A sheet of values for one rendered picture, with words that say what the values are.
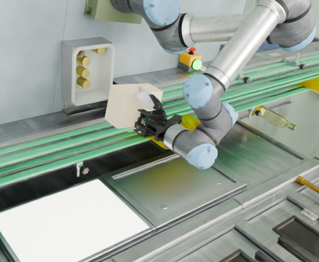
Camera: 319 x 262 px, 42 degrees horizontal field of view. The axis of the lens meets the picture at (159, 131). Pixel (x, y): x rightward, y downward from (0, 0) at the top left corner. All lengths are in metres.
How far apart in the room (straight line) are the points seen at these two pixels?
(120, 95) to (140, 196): 0.41
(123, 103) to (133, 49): 0.49
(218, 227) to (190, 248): 0.15
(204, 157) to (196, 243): 0.39
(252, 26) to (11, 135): 0.86
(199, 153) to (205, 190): 0.51
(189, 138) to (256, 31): 0.33
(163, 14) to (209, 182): 0.67
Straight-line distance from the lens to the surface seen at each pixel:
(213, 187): 1.63
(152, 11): 1.36
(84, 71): 1.56
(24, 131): 1.51
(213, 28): 1.39
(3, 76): 1.50
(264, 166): 1.92
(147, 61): 1.81
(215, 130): 1.14
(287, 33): 1.30
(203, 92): 1.02
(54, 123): 1.56
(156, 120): 1.24
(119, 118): 1.31
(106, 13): 1.53
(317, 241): 1.62
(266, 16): 1.16
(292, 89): 2.52
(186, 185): 1.61
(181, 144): 1.14
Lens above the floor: 2.05
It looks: 40 degrees down
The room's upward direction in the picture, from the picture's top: 124 degrees clockwise
